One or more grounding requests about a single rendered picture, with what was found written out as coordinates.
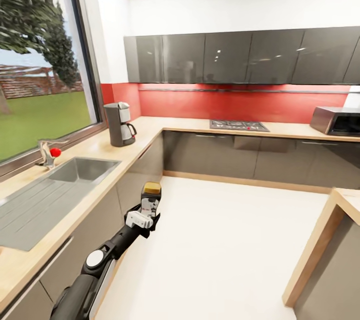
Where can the bottle of coffee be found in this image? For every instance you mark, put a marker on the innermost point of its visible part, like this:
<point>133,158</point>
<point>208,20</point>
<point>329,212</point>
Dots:
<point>150,196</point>

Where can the burner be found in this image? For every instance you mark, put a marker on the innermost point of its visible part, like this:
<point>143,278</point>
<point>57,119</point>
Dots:
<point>237,125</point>

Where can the fixed window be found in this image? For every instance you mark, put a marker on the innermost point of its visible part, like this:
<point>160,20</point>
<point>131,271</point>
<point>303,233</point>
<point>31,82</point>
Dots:
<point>50,85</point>

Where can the coffee maker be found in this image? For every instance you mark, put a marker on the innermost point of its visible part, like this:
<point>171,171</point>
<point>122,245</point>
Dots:
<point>120,131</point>

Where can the drop in sink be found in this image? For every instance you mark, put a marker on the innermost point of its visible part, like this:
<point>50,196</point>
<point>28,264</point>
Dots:
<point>30,213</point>

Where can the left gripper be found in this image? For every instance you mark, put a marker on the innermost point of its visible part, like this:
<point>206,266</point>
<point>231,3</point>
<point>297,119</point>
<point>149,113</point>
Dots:
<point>130,234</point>

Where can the paper coffee filter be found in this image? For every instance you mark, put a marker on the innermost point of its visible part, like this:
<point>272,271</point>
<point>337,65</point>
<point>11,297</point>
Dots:
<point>123,105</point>

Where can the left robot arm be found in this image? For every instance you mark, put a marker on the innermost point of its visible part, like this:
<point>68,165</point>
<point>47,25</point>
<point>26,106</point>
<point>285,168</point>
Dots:
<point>81,300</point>

